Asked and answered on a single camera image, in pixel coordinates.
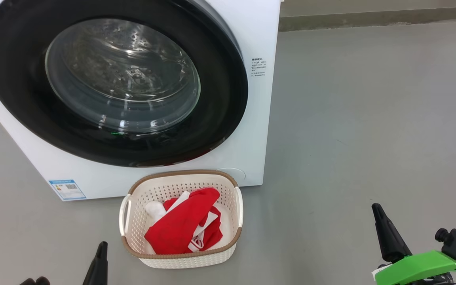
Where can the blue energy label sticker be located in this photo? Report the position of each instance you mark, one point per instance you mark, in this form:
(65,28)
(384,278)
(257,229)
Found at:
(67,190)

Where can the white front-load washing machine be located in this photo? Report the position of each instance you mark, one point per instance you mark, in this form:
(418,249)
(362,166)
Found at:
(259,39)

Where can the cream perforated laundry basket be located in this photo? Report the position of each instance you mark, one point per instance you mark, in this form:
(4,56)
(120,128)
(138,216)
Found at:
(139,221)

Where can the red garment with white trim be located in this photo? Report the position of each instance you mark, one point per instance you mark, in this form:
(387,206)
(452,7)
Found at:
(180,225)

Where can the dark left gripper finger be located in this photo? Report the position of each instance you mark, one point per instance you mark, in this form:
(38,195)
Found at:
(98,269)

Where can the small white garment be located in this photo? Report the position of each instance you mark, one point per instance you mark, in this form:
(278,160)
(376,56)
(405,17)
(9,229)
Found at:
(154,209)

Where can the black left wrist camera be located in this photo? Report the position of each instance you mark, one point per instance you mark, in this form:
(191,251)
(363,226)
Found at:
(34,282)

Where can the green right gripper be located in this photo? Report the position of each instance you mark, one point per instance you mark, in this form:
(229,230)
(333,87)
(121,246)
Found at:
(414,271)

